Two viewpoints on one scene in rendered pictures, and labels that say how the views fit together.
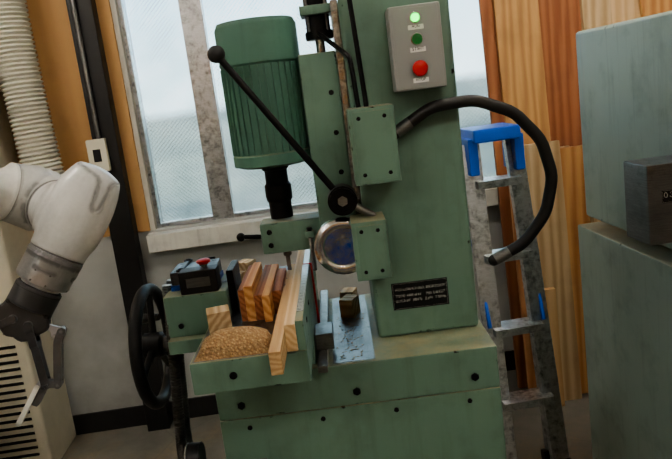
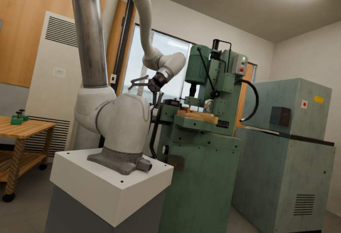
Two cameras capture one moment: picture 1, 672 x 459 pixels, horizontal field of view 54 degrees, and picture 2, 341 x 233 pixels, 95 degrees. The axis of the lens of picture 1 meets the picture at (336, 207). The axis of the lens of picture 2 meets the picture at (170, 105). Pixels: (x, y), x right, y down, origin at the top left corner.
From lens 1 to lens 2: 0.78 m
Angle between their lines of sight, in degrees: 19
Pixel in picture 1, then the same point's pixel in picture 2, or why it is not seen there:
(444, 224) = (232, 108)
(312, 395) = (198, 140)
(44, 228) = (170, 62)
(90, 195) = (183, 60)
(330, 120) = (213, 76)
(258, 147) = (196, 75)
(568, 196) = not seen: hidden behind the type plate
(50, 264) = (169, 72)
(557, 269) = not seen: hidden behind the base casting
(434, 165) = (234, 94)
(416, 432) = (219, 158)
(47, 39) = (110, 46)
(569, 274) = not seen: hidden behind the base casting
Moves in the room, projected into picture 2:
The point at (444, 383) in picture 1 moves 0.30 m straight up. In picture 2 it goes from (229, 146) to (236, 108)
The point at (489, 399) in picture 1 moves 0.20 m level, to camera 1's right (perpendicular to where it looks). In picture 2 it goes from (237, 153) to (257, 156)
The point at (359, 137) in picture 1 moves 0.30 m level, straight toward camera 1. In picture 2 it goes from (226, 79) to (254, 72)
